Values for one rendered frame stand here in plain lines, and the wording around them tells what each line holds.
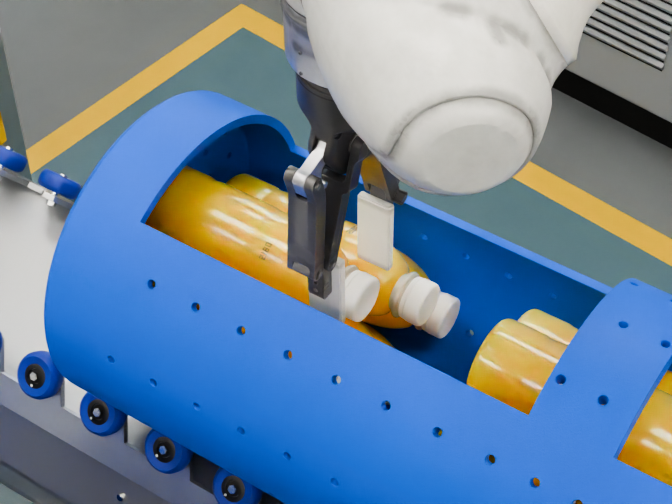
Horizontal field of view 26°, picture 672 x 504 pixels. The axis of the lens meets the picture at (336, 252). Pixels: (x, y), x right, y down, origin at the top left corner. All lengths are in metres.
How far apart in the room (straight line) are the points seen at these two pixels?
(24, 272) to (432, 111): 0.85
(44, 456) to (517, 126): 0.80
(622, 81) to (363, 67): 2.24
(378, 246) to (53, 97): 2.05
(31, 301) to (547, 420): 0.64
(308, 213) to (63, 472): 0.50
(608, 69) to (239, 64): 0.79
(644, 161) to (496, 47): 2.28
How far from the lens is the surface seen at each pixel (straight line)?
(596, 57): 2.98
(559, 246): 2.81
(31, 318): 1.47
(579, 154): 3.00
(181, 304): 1.12
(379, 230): 1.14
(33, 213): 1.57
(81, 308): 1.17
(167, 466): 1.30
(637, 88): 2.96
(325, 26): 0.79
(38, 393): 1.37
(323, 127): 0.99
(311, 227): 1.02
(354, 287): 1.13
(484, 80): 0.72
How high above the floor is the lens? 2.02
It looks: 47 degrees down
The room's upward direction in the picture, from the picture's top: straight up
